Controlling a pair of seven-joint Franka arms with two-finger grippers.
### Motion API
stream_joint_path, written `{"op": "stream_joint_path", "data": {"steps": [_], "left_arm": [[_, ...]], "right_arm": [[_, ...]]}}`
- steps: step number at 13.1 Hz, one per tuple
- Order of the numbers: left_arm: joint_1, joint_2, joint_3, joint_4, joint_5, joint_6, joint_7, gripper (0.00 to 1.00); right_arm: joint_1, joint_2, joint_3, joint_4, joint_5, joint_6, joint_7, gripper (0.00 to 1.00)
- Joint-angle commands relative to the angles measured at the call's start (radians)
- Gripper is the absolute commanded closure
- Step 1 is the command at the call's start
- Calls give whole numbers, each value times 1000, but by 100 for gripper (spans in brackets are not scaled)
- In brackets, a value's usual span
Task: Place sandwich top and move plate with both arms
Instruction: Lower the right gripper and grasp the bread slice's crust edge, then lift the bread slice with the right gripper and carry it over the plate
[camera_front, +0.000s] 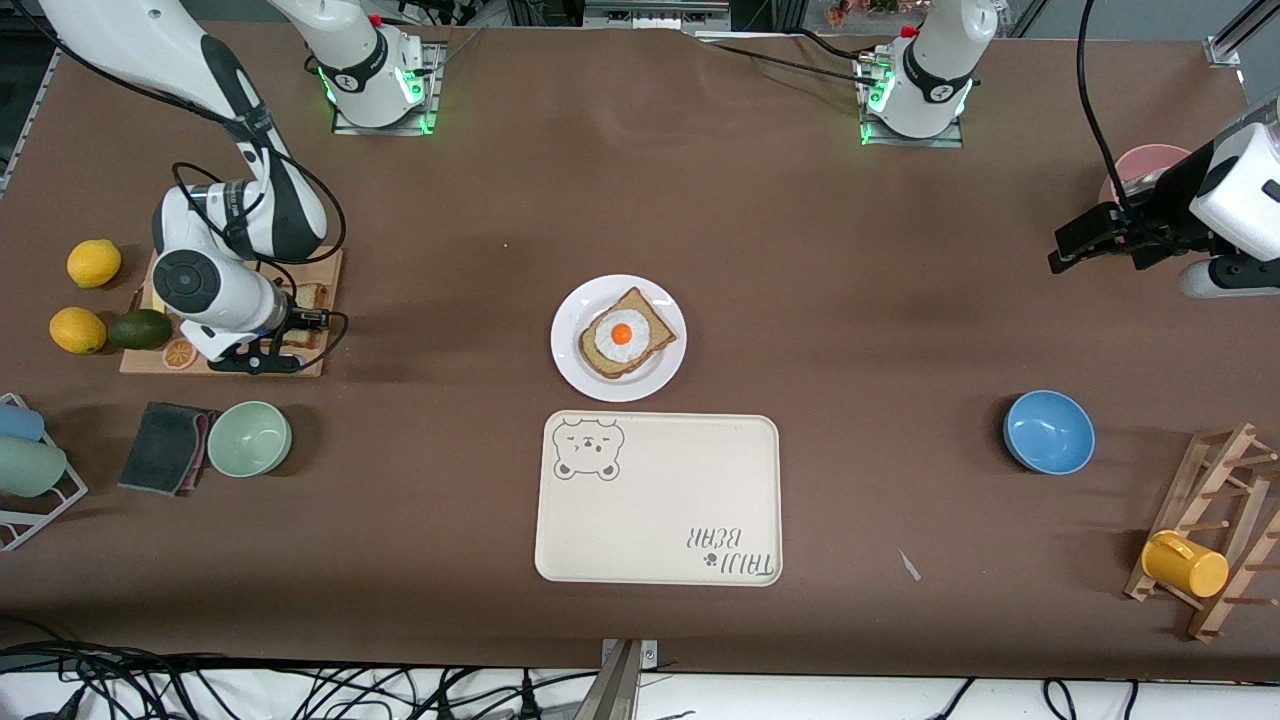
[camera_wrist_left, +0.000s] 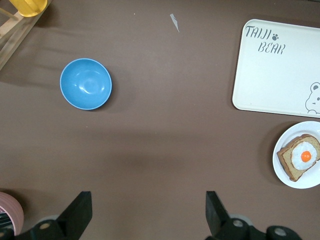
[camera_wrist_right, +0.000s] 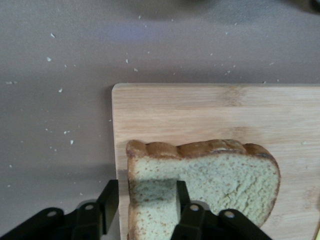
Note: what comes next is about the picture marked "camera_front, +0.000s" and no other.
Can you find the blue bowl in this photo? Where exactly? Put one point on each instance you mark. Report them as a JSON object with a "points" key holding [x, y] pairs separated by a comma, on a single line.
{"points": [[1050, 435]]}

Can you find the pale green cup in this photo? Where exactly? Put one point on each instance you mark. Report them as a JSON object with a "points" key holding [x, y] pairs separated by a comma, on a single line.
{"points": [[30, 468]]}

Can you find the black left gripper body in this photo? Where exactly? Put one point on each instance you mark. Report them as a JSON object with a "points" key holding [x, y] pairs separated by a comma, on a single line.
{"points": [[1166, 206]]}

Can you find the wooden cup rack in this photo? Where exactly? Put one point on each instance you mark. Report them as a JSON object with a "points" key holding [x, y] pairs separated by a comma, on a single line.
{"points": [[1184, 515]]}

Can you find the metal frame structure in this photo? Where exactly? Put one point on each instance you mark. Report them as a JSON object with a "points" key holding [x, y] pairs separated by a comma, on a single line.
{"points": [[655, 14]]}

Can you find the light blue cup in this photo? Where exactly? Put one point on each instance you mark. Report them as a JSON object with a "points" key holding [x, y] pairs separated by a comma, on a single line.
{"points": [[20, 422]]}

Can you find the orange fruit slice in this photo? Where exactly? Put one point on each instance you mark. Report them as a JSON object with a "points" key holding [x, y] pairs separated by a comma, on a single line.
{"points": [[175, 355]]}

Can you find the light bread slice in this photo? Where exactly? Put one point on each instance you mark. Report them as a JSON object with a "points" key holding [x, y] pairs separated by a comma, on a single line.
{"points": [[315, 296]]}

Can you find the cream bear print tray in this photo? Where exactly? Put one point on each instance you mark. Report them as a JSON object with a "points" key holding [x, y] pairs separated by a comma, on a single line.
{"points": [[660, 500]]}

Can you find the colourful small items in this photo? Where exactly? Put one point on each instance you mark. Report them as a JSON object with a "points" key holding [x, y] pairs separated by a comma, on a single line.
{"points": [[860, 12]]}

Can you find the pink folded cloth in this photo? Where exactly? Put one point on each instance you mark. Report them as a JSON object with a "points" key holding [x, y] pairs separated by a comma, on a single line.
{"points": [[206, 440]]}

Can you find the pale green bowl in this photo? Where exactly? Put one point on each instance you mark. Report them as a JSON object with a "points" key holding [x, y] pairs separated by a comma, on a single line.
{"points": [[249, 440]]}

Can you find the dark-crust toast slice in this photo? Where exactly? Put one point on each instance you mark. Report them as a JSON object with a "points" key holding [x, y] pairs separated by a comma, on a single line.
{"points": [[662, 338]]}

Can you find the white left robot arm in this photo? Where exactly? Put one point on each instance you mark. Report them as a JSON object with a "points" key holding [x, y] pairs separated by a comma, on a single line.
{"points": [[935, 70]]}

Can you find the aluminium frame profile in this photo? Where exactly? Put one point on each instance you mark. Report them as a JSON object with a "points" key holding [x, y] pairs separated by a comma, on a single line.
{"points": [[1225, 48]]}

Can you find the yellow mug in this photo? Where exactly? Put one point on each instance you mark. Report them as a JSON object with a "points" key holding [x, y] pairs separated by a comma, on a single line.
{"points": [[1190, 570]]}

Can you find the white round plate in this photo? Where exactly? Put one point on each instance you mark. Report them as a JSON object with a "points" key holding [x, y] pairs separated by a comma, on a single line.
{"points": [[570, 370]]}

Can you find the small grey tape scrap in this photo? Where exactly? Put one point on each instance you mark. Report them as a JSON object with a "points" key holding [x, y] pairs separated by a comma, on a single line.
{"points": [[910, 567]]}

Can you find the green avocado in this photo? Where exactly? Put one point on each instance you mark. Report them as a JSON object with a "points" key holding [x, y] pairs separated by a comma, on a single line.
{"points": [[140, 329]]}

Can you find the dark grey folded cloth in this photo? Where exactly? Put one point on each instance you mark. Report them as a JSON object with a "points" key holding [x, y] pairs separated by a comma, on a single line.
{"points": [[160, 450]]}

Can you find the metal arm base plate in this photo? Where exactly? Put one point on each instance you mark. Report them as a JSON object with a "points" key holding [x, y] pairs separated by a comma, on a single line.
{"points": [[434, 75], [920, 143]]}

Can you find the metal camera stand post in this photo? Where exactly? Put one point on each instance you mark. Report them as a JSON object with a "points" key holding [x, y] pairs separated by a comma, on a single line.
{"points": [[615, 690]]}

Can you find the pink bowl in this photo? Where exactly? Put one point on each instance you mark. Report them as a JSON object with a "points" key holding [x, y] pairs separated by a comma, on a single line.
{"points": [[1150, 160]]}

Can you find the yellow lemon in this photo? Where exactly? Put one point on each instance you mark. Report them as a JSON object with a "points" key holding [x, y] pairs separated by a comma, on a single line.
{"points": [[94, 264], [77, 331]]}

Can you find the wooden cutting board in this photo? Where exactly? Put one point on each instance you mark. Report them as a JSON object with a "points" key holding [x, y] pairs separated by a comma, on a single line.
{"points": [[138, 362]]}

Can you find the fried egg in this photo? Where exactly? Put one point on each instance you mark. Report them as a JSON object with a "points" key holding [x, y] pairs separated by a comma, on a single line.
{"points": [[621, 333]]}

